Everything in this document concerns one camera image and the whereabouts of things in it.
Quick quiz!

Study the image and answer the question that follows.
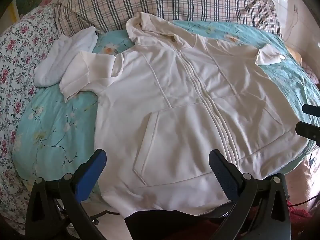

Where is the black cloth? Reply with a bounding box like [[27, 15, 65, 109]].
[[124, 204, 225, 240]]

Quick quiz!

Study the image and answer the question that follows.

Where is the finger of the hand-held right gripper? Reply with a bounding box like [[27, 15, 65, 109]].
[[295, 122, 320, 145], [302, 104, 320, 117]]

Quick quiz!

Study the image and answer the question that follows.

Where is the dark red garment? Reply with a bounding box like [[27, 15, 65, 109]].
[[160, 199, 313, 240]]

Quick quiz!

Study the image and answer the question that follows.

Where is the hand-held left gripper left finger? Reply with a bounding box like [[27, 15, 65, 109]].
[[25, 149, 107, 240]]

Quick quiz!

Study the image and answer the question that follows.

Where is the plaid quilt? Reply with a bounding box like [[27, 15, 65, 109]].
[[54, 0, 282, 37]]

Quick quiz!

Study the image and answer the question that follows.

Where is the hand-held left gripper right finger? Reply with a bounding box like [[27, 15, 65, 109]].
[[208, 149, 292, 240]]

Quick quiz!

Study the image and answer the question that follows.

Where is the teal flowered bedsheet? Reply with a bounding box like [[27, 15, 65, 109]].
[[12, 19, 320, 200]]

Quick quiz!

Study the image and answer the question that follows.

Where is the black floor cable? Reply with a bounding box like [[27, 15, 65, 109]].
[[87, 209, 121, 224]]

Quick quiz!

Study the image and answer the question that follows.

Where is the white zip hoodie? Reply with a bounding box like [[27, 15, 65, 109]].
[[59, 12, 311, 217]]

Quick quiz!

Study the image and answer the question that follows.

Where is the red flowered white sheet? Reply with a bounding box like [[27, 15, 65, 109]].
[[0, 5, 62, 230]]

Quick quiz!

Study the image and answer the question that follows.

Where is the white folded cloth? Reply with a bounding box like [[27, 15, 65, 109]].
[[34, 26, 98, 88]]

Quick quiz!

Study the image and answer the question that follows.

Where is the pink checked pillow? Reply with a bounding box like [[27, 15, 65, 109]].
[[301, 62, 320, 84]]

